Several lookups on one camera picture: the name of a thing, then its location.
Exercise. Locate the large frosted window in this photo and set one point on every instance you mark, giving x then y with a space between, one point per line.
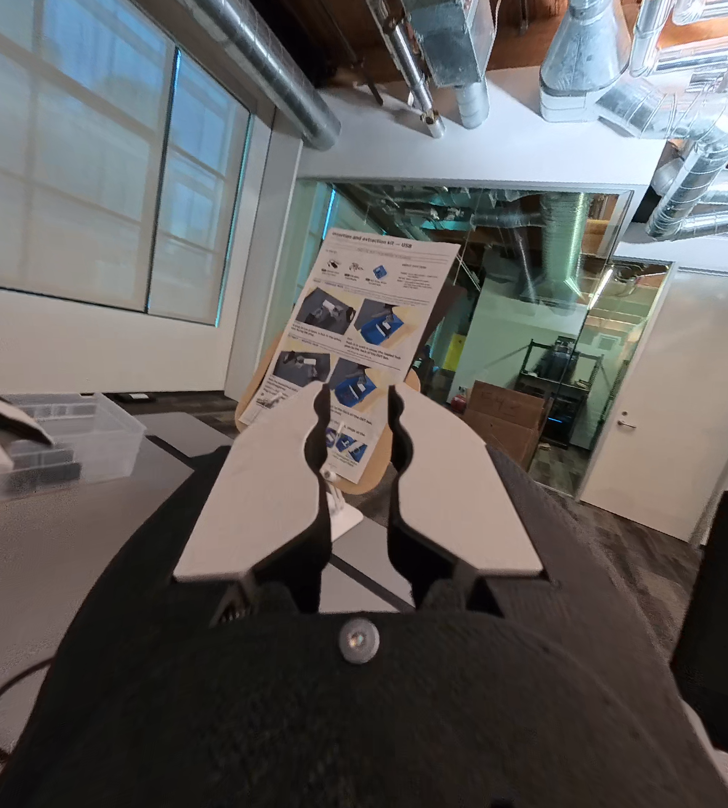
86 158

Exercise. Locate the conical silver duct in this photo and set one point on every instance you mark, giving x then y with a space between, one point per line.
582 63

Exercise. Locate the flexible silver duct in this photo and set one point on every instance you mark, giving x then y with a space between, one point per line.
698 170

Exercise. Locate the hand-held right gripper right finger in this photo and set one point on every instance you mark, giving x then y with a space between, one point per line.
465 498

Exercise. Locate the insulated silver pipe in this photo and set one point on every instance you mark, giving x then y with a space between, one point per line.
275 69

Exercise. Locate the rectangular metal duct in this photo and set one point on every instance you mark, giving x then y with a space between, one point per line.
458 38

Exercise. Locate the white door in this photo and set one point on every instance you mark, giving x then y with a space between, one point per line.
667 379

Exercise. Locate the clear plastic bin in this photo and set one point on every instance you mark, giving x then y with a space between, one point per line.
108 435

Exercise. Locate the printed instruction sheet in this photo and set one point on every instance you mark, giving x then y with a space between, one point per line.
389 278

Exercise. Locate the brown cardboard box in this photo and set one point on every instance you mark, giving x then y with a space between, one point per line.
506 416

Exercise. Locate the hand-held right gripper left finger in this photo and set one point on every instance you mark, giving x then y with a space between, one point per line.
256 492

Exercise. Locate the thin metal pipe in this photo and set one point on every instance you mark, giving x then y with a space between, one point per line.
414 69

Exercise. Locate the white stand base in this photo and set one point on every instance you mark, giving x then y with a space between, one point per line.
346 519

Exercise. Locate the red fire extinguisher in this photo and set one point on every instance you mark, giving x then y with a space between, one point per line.
461 403

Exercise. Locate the wooden display board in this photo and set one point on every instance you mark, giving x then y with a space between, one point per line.
373 485

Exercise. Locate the black metal shelf rack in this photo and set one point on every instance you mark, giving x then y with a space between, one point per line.
566 372

